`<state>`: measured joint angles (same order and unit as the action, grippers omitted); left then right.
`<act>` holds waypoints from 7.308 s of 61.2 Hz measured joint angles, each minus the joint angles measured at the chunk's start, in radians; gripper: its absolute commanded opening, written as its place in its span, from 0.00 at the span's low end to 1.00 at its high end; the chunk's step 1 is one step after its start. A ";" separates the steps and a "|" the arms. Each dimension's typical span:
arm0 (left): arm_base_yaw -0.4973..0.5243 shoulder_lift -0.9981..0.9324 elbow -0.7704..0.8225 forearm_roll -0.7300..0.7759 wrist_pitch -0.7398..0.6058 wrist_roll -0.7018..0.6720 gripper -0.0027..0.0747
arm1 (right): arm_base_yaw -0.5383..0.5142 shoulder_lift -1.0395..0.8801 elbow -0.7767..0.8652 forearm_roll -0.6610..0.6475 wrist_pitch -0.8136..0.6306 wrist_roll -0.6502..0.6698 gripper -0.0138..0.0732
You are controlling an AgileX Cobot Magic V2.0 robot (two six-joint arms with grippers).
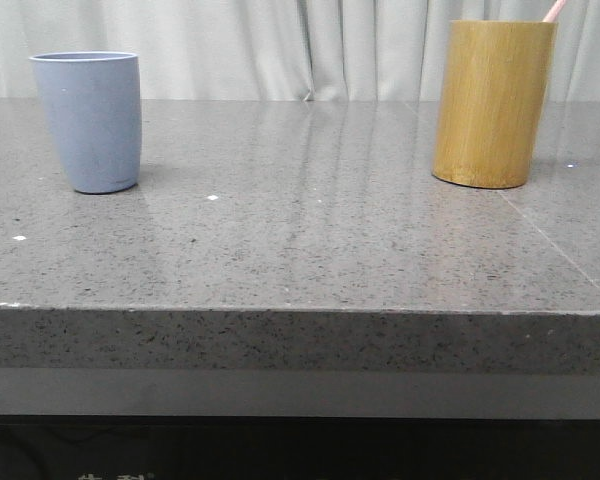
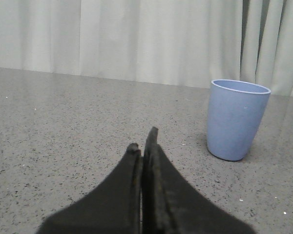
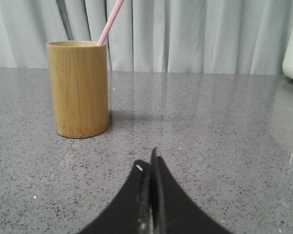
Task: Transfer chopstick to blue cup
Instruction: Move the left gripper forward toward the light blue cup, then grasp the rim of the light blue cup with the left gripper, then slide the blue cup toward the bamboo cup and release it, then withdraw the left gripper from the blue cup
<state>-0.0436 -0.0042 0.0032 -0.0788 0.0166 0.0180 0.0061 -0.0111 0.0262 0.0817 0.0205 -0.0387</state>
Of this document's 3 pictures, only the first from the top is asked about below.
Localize blue plastic cup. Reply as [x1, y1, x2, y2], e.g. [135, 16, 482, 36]
[30, 51, 142, 194]

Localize white curtain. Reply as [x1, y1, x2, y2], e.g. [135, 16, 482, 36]
[0, 0, 600, 104]

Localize bamboo cylindrical holder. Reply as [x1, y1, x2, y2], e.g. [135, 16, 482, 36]
[432, 20, 557, 189]

